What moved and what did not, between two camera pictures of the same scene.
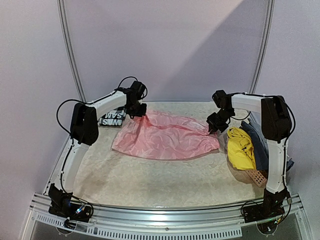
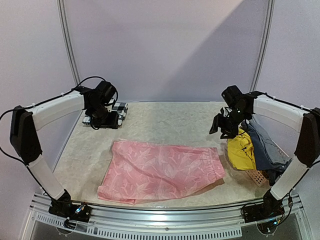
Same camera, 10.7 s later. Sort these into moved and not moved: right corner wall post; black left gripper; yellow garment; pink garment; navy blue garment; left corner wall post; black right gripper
Moved: pink garment; black right gripper; black left gripper
Not moved: yellow garment; right corner wall post; left corner wall post; navy blue garment
